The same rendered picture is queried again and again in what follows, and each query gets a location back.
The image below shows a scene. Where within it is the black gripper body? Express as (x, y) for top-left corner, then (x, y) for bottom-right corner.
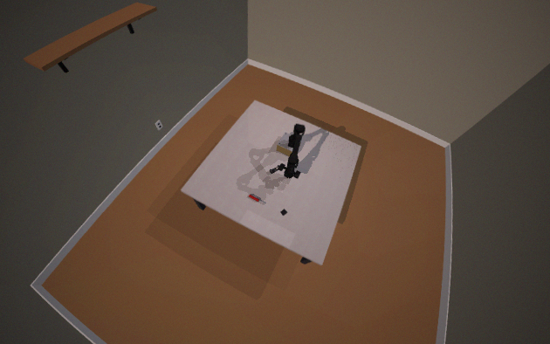
(278, 163), (300, 179)

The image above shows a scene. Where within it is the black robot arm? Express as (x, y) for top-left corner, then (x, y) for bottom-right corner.
(284, 124), (306, 179)

